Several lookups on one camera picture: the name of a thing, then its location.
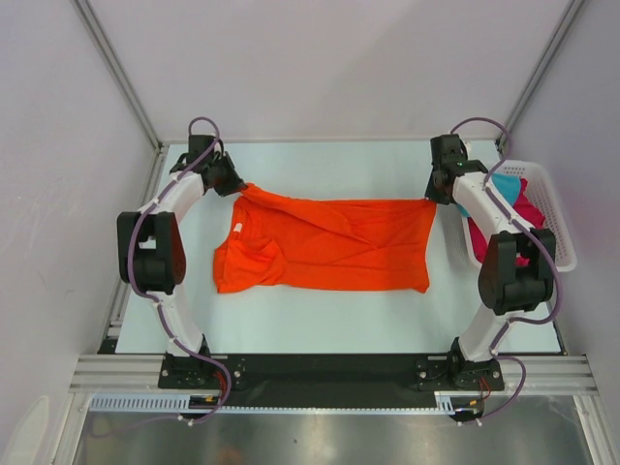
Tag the magenta t-shirt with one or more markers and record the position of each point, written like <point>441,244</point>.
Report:
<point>523,207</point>

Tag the frame post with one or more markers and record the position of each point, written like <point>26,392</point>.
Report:
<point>551,50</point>
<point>101,41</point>

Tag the orange t-shirt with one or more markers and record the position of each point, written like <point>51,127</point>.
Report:
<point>342,245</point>

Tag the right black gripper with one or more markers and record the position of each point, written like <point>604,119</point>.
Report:
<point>432,193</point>

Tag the aluminium frame rail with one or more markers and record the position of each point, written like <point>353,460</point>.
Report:
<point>545,375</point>

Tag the left rear frame post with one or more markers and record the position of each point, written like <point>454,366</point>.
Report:
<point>101,41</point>

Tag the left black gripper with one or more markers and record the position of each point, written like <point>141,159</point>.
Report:
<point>234,183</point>

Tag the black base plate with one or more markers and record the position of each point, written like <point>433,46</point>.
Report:
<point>352,381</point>

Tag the teal t-shirt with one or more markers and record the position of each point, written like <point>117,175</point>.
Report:
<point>504,186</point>

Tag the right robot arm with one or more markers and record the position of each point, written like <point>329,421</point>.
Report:
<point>518,272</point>

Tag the right rear frame post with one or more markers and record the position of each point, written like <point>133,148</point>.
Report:
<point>551,50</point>

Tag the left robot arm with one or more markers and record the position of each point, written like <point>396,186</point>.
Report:
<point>151,255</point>

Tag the white plastic basket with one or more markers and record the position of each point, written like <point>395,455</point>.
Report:
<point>557,218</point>

